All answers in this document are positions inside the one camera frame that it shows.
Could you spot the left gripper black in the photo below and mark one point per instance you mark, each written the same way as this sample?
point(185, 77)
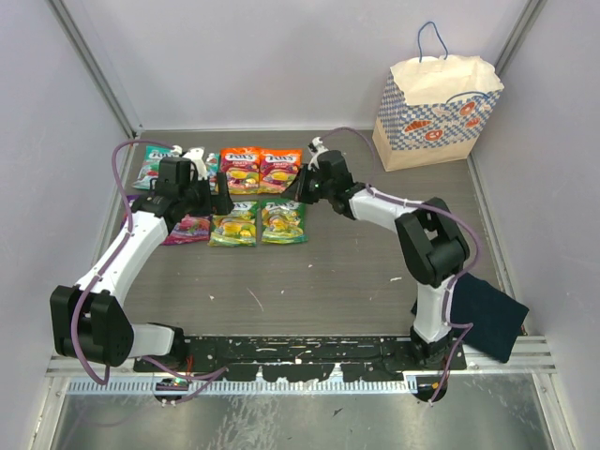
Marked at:
point(213, 204)

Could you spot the teal Fox's candy bag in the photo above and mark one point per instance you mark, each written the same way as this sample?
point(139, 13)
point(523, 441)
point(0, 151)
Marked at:
point(212, 166)
point(150, 165)

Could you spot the small purple snack packet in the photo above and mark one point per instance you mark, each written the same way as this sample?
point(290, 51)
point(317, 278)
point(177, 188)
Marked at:
point(189, 230)

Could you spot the orange candy bag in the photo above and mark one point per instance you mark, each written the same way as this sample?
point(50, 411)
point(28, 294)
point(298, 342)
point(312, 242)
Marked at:
point(278, 169)

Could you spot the slotted cable duct rail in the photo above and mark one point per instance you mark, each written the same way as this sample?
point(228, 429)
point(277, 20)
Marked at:
point(151, 385)

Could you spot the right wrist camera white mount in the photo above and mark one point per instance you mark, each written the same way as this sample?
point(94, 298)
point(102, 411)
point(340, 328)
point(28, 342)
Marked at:
point(316, 148)

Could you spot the yellow green Fox's candy bag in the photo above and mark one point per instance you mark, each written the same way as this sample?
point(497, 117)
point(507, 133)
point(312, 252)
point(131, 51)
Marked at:
point(283, 222)

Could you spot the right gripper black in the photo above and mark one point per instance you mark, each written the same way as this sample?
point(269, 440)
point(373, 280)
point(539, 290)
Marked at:
point(306, 172)

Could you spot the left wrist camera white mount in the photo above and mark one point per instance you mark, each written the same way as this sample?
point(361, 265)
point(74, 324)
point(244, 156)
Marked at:
point(196, 155)

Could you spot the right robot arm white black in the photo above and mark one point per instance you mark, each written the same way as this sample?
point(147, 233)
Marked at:
point(432, 245)

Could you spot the checkered paper bakery bag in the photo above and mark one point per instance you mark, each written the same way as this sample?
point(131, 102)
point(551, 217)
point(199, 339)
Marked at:
point(433, 109)

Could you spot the purple Fox's berries candy bag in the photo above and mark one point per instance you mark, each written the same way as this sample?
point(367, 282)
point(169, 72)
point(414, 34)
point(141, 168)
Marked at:
point(131, 199)

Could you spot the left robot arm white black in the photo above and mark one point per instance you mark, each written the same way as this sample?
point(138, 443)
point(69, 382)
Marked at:
point(88, 320)

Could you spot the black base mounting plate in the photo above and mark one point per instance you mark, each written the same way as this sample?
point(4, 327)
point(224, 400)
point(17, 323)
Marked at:
point(300, 359)

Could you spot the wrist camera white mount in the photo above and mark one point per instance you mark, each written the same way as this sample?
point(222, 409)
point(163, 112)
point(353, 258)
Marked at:
point(316, 148)
point(196, 155)

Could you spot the dark blue cloth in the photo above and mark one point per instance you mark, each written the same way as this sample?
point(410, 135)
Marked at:
point(487, 319)

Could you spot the orange snack packet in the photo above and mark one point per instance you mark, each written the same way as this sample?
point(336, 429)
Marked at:
point(241, 165)

